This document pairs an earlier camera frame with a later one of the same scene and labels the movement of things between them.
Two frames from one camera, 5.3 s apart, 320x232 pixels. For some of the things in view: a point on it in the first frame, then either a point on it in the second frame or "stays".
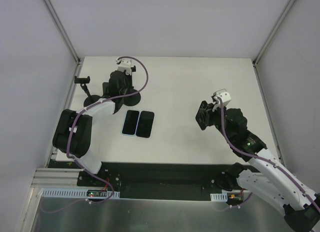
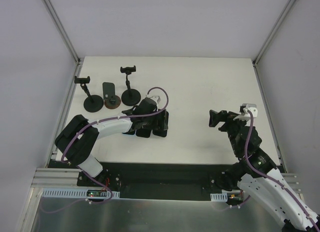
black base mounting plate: [156, 181] stays
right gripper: [203, 114] -> [225, 119]
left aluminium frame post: [59, 26] stays
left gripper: [125, 79] -> [155, 123]
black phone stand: [135, 99] stays
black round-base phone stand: [90, 98] stays
